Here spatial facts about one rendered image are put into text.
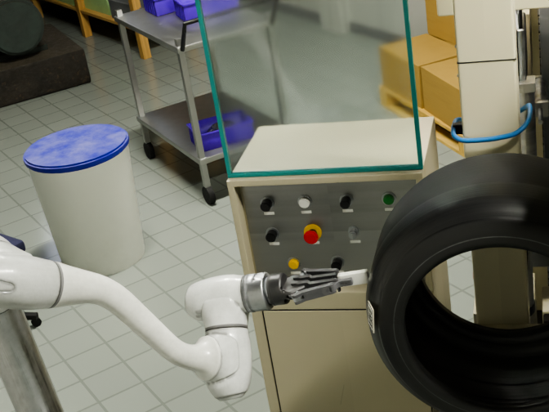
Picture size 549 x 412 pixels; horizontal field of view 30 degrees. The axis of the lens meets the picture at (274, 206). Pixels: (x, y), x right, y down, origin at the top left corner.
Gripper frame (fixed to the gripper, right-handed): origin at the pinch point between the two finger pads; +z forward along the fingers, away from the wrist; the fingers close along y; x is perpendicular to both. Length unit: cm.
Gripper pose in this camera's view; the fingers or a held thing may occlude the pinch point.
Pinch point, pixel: (354, 278)
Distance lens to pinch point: 235.0
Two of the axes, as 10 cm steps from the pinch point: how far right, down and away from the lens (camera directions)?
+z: 9.3, -1.6, -3.2
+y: 2.1, -4.6, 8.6
